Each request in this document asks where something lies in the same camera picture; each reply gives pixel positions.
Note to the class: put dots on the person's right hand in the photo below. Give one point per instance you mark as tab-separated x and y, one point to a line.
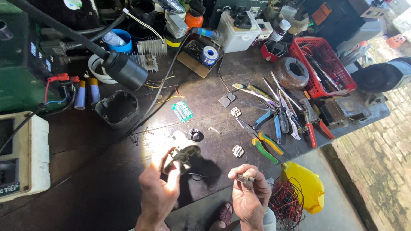
249	202

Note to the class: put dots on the person's left hand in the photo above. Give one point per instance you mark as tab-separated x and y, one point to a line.
157	192

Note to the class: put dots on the person's right fingers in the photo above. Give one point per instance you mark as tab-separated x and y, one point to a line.
253	173

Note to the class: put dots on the small metal connector part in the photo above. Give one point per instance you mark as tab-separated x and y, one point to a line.
245	178

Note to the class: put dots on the grey plastic motor housing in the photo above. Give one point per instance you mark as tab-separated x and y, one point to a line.
184	150

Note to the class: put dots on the small metal clip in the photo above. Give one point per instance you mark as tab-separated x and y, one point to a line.
236	112
238	151

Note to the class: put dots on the person's sandalled foot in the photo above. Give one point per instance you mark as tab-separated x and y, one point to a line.
224	216

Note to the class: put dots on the yellow plastic bag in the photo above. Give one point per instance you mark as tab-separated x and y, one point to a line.
306	189

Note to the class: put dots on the small black plastic part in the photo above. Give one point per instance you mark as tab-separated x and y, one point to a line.
193	134

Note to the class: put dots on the silver scissors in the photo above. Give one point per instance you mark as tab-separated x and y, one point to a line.
290	107

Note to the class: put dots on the small metal scraper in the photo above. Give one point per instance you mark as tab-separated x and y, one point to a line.
227	98

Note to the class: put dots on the metal tweezers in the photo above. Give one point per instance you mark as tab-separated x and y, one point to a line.
253	93

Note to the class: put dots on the green circuit board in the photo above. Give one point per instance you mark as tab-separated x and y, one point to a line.
182	111

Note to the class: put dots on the metal transformer block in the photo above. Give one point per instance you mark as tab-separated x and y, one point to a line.
343	110

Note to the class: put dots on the black screws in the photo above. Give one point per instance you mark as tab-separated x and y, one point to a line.
138	136

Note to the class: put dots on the small red box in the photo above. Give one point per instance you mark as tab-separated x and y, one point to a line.
273	51

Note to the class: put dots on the wooden board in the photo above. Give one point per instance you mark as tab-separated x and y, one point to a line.
192	65

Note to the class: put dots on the red plastic basket with tools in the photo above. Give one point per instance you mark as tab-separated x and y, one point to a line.
321	67

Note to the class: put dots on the white plastic container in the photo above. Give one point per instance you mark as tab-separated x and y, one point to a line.
237	37

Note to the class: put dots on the brown bottle white cap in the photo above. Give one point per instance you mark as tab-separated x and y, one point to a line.
278	31

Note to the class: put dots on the soldering iron with blue grip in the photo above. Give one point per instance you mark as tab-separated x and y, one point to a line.
208	33

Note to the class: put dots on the black round plastic housing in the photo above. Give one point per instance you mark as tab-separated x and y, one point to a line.
117	109

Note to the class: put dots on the flat heat sink with chip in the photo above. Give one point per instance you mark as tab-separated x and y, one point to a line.
146	61

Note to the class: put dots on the black rounded appliance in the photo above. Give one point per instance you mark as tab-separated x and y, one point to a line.
382	75

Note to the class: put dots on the aluminium finned heat sink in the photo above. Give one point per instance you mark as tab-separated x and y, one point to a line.
152	47

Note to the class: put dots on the orange bottle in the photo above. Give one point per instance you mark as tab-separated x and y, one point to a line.
194	19

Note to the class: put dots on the black desk lamp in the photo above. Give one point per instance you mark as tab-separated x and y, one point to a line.
125	69

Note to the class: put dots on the upright silver heat sink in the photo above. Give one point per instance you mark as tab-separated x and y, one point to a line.
176	25

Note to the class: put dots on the purple battery cell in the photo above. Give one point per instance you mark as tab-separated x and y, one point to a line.
80	96
94	91

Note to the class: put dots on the blue plastic cup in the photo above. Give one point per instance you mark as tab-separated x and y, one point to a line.
123	43

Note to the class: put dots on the white tape roll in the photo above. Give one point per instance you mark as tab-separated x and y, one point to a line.
94	69

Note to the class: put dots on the white electrical box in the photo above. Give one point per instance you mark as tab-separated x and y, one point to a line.
27	154

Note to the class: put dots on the green machine case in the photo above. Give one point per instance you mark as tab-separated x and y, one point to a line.
19	64

